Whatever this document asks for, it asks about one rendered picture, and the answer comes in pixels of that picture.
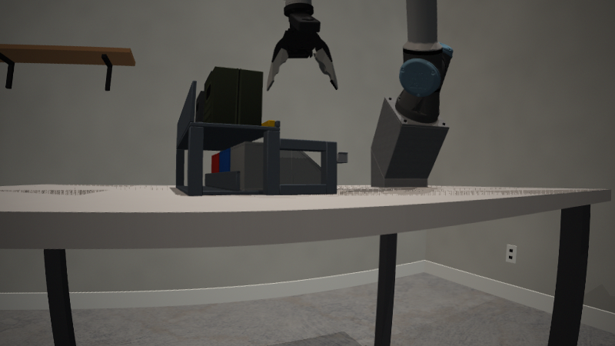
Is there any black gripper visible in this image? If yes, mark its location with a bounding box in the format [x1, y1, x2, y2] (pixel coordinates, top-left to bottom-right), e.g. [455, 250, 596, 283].
[267, 3, 338, 91]

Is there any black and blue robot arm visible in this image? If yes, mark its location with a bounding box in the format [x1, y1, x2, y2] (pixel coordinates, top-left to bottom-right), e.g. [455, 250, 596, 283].
[290, 0, 453, 124]

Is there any red bin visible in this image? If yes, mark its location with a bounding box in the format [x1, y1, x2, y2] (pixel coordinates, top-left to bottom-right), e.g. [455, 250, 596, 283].
[211, 153, 219, 173]

